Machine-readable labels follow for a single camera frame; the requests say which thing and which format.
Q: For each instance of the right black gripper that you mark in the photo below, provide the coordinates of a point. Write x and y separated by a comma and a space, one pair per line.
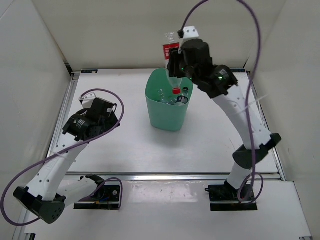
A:
175, 55

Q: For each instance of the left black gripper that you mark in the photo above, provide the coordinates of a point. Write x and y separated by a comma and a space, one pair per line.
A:
111, 121

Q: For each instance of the red label water bottle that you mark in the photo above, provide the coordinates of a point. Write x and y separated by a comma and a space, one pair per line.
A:
171, 47

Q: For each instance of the dark label Pepsi bottle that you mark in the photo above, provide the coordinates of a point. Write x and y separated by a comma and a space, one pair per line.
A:
183, 98

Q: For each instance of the blue label water bottle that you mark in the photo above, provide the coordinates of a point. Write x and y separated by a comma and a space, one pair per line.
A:
163, 98

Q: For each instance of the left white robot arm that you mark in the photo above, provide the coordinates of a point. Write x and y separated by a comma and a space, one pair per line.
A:
43, 195

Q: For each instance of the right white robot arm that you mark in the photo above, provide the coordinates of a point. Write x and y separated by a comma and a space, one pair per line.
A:
222, 86

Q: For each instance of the green plastic bin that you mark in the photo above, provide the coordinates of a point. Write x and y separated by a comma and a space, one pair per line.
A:
163, 116

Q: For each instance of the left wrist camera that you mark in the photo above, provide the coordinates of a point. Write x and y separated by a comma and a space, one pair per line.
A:
96, 107

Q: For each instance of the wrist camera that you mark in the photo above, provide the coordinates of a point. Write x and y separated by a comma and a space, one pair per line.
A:
191, 40
96, 107

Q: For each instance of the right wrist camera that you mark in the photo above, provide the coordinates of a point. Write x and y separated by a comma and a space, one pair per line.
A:
191, 40

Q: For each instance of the aluminium frame rail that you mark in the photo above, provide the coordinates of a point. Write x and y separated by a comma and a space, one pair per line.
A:
153, 176

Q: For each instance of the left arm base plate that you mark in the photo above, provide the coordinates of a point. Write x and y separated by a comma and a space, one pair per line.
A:
108, 197

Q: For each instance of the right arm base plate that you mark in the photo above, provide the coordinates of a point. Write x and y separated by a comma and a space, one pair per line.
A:
224, 199

